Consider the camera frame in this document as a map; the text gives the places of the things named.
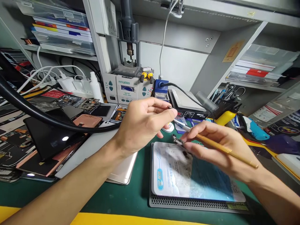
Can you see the person's left hand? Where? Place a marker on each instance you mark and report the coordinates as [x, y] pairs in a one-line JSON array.
[[140, 122]]

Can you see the person's right hand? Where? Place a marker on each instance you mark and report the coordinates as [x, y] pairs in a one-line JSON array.
[[222, 152]]

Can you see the small metal component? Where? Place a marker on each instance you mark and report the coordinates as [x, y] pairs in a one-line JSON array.
[[170, 107]]

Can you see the small black phone part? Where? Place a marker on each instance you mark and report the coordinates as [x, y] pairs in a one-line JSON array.
[[178, 140]]

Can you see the opened phone with orange parts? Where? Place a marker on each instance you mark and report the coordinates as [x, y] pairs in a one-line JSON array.
[[119, 114]]

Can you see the round white solder tin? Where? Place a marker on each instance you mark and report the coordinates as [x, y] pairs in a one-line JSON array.
[[169, 127]]

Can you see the white hot air station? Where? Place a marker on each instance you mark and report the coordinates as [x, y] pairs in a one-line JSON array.
[[126, 90]]

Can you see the yellow bottle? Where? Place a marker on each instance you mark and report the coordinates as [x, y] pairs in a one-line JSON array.
[[226, 117]]

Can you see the white framed phone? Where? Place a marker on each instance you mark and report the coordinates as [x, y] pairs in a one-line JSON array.
[[105, 111]]

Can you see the blue soldering station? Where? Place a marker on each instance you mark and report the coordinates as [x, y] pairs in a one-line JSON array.
[[161, 90]]

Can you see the blue white printed pad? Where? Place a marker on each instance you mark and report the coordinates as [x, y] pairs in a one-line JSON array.
[[199, 182]]

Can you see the blue flat box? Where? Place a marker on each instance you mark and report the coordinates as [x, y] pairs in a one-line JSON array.
[[199, 122]]

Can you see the light blue hand tool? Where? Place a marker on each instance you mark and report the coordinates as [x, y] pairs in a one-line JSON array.
[[255, 129]]

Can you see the black heating plate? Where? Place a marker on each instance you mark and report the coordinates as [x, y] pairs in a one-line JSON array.
[[185, 103]]

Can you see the black holder with tools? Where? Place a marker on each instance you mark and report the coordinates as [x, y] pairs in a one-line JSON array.
[[229, 103]]

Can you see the copper phone back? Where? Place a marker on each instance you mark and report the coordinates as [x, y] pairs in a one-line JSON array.
[[87, 121]]

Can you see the clear plastic piece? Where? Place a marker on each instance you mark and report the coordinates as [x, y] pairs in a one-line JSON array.
[[207, 100]]

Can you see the white plastic bottle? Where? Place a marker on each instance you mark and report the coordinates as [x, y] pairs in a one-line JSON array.
[[95, 88]]

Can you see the silver flat tablet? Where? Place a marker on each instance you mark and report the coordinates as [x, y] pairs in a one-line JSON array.
[[93, 154]]

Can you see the dark blue cloth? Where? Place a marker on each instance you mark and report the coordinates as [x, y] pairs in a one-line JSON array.
[[281, 144]]

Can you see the clear bottle red white label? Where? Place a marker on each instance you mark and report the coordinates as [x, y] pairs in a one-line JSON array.
[[274, 110]]

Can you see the white yellow flat box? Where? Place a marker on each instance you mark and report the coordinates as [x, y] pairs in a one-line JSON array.
[[288, 165]]

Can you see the bare phone circuit boards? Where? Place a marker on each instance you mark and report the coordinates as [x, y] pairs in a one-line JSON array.
[[75, 102]]

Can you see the black can yellow print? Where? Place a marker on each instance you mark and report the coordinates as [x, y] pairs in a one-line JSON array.
[[287, 126]]

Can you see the white chargers on power strip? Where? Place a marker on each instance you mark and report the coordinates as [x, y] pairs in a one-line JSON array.
[[75, 85]]

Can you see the green work mat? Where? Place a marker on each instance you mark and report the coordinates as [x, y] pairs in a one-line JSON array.
[[126, 196]]

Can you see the red paper sheet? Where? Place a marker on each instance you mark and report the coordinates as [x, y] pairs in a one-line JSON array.
[[55, 94]]

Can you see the black glossy smartphone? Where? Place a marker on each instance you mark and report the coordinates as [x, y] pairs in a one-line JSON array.
[[51, 138]]

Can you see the shelf stack of flat boxes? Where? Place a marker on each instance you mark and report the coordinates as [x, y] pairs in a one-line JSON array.
[[260, 68]]

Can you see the grey hot air gun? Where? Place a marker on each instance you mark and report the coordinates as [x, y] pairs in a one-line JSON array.
[[127, 28]]

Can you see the stack of clear storage boxes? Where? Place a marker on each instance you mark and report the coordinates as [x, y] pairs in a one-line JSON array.
[[61, 30]]

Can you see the pile of dismantled phones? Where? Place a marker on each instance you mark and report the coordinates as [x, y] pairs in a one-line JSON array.
[[16, 150]]

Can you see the white wall socket strip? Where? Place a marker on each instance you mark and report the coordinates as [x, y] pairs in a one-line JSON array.
[[107, 16]]

